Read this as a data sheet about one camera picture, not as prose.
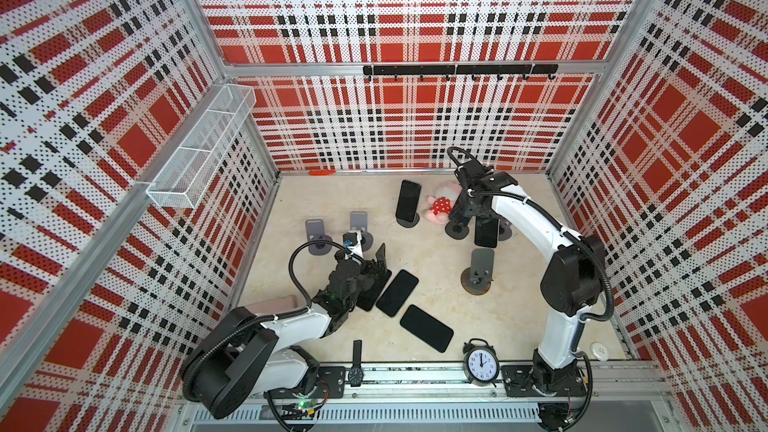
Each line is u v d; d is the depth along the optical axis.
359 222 0.96
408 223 1.02
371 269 0.77
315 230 0.93
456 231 1.04
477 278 0.86
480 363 0.75
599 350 0.78
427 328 0.84
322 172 1.26
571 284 0.49
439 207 1.04
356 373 0.75
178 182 0.69
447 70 0.88
